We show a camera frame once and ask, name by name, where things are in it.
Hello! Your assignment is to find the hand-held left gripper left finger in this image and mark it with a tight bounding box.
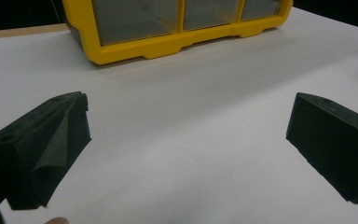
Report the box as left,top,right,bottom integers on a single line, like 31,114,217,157
0,91,92,211

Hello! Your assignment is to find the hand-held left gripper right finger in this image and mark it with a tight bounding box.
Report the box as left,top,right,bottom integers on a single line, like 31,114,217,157
285,91,358,205

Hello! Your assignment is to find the yellow black organizer cabinet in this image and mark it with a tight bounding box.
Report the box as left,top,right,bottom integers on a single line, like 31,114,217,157
50,0,294,66

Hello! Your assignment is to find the white board sheet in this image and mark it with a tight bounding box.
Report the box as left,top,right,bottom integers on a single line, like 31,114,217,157
0,7,358,224

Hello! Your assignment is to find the grid of clear drawers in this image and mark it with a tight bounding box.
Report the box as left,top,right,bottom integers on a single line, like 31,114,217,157
91,0,283,47

